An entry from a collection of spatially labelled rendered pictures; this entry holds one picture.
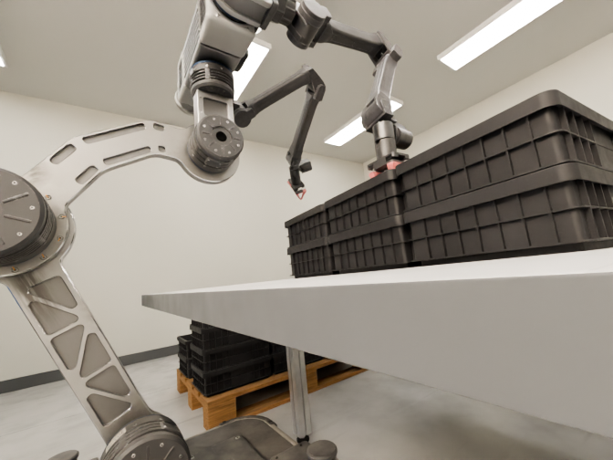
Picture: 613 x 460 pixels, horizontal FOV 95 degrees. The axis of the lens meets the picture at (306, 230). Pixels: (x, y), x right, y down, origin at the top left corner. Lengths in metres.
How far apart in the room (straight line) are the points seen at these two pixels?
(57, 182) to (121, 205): 2.83
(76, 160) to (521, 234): 0.97
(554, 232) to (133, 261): 3.51
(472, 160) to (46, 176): 0.93
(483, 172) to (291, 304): 0.46
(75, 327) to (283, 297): 0.75
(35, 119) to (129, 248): 1.56
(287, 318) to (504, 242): 0.43
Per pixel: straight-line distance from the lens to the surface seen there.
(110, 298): 3.60
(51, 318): 0.91
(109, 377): 0.92
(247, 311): 0.26
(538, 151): 0.55
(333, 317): 0.16
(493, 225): 0.56
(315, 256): 0.97
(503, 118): 0.57
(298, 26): 0.99
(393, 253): 0.68
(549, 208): 0.53
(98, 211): 3.71
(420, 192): 0.64
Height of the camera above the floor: 0.71
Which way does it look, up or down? 9 degrees up
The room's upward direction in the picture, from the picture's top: 6 degrees counter-clockwise
